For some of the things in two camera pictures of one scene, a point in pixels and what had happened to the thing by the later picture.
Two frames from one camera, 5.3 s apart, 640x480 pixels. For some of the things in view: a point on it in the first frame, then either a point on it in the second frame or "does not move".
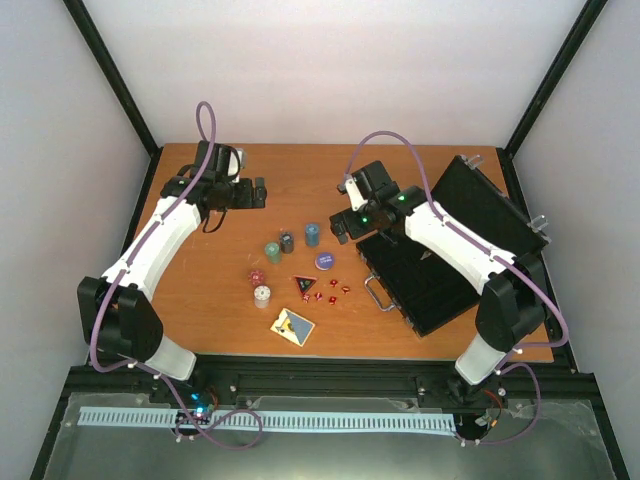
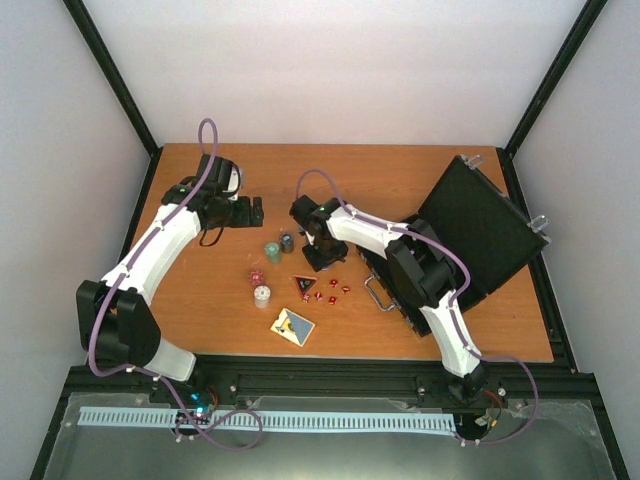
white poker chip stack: (261, 296) does not move
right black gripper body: (364, 227) -> (327, 252)
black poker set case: (423, 290) does not move
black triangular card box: (304, 282) does not move
